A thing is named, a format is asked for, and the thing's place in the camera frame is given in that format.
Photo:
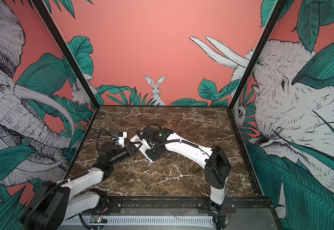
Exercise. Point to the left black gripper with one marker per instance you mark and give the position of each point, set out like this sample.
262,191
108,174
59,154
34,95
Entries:
129,149

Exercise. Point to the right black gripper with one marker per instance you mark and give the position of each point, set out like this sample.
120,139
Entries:
151,156

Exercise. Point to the small green circuit board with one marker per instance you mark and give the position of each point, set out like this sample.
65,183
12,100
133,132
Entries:
98,220

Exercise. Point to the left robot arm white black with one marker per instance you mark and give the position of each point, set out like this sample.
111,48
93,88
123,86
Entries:
55,202

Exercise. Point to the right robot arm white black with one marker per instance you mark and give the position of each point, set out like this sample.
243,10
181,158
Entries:
214,161

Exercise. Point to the left black frame post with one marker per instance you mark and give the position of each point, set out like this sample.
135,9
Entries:
57,36

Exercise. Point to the white remote control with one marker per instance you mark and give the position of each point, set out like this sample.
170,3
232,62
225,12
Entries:
144,147

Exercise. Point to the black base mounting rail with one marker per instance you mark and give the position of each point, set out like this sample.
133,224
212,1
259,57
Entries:
201,203

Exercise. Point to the white ribbed cable duct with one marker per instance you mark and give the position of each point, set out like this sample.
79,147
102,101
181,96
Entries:
199,221

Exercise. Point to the black frame post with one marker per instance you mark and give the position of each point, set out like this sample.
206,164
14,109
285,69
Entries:
274,16
57,36

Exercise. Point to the right black frame post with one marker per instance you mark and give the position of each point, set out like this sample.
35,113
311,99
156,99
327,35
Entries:
274,16

